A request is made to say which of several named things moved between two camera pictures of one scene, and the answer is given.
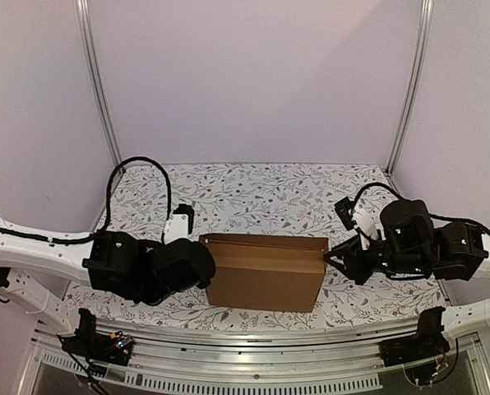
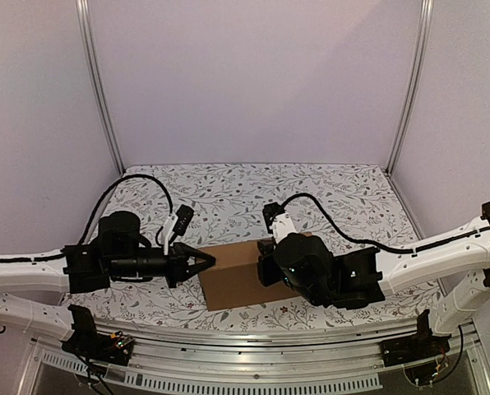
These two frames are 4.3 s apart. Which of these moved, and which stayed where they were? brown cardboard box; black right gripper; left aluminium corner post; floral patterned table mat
Moved: brown cardboard box; black right gripper
Stayed: left aluminium corner post; floral patterned table mat
